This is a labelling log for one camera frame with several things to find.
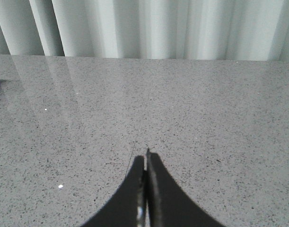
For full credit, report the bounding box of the pale green curtain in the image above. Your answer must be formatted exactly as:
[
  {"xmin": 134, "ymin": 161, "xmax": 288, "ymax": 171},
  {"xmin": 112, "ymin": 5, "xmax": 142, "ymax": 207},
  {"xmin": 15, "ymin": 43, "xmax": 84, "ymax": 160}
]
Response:
[{"xmin": 0, "ymin": 0, "xmax": 289, "ymax": 61}]

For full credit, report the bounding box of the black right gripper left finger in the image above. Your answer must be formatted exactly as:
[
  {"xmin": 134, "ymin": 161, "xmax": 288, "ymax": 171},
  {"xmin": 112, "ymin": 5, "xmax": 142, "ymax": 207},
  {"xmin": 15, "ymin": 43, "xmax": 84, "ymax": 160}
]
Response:
[{"xmin": 83, "ymin": 156, "xmax": 145, "ymax": 227}]

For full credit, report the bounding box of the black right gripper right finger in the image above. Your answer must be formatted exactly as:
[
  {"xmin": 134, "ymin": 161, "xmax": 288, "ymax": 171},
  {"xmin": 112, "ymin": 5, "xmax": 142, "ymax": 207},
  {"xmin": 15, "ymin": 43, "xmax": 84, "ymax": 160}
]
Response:
[{"xmin": 147, "ymin": 149, "xmax": 223, "ymax": 227}]

